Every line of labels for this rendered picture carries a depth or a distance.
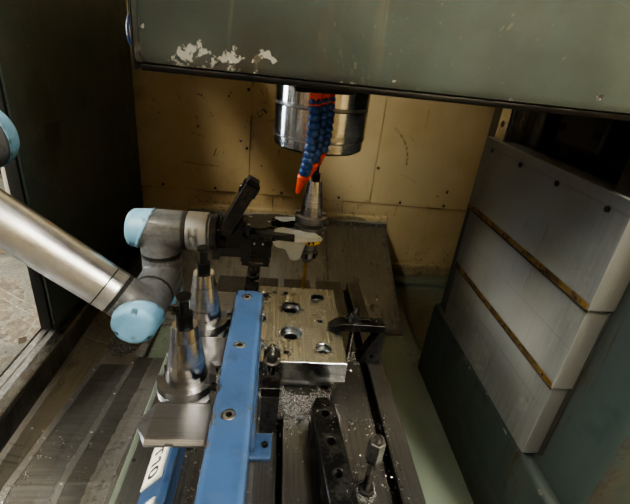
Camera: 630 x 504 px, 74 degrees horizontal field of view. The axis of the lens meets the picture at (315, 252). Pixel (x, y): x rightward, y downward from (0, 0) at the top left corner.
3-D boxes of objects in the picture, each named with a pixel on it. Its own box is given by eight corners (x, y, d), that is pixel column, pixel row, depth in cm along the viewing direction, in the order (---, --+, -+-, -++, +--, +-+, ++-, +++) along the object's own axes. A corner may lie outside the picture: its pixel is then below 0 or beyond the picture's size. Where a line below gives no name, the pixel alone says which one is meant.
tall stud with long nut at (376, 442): (359, 498, 69) (371, 444, 63) (356, 483, 71) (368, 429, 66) (375, 498, 69) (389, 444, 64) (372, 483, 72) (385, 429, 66)
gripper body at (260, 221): (273, 250, 87) (214, 246, 86) (275, 212, 83) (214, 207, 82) (272, 267, 80) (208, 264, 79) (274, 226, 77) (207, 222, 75)
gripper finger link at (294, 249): (319, 260, 81) (274, 252, 82) (323, 232, 79) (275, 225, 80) (317, 267, 79) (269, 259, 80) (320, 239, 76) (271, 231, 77)
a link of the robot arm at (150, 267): (133, 317, 79) (127, 266, 75) (150, 286, 89) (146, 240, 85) (175, 319, 80) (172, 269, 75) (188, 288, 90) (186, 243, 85)
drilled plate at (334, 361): (233, 378, 85) (233, 359, 83) (245, 301, 111) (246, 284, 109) (344, 382, 87) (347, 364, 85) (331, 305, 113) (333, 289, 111)
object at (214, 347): (161, 367, 49) (161, 362, 48) (172, 338, 53) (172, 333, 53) (222, 369, 49) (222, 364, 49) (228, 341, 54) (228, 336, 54)
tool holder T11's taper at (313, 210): (322, 219, 78) (327, 185, 75) (299, 217, 78) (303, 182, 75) (322, 211, 82) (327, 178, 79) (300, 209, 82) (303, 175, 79)
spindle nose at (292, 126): (376, 158, 70) (389, 82, 65) (283, 155, 65) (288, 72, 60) (344, 138, 83) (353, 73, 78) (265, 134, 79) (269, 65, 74)
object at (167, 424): (130, 448, 39) (129, 443, 38) (147, 405, 43) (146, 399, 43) (206, 450, 39) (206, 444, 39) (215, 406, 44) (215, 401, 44)
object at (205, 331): (229, 343, 55) (230, 328, 54) (181, 348, 53) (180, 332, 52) (225, 316, 60) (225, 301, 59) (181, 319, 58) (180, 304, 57)
